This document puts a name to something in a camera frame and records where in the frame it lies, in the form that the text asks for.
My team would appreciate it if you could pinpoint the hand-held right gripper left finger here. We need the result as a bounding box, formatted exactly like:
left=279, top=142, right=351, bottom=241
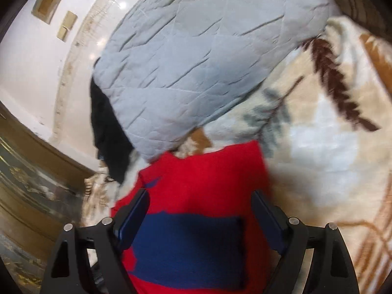
left=43, top=188, right=150, bottom=294

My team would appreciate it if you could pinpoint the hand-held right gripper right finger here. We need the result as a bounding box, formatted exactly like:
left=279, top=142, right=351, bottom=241
left=251, top=190, right=360, bottom=294

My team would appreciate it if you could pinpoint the red and blue sweater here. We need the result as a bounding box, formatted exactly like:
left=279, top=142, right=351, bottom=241
left=110, top=140, right=276, bottom=294

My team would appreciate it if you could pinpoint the black cloth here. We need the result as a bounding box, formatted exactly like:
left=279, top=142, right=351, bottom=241
left=89, top=80, right=135, bottom=183

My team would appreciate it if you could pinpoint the leaf print blanket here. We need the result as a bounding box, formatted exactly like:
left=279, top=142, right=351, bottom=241
left=81, top=15, right=392, bottom=294

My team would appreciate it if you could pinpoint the grey quilted pillow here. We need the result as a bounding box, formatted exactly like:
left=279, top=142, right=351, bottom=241
left=92, top=0, right=340, bottom=163

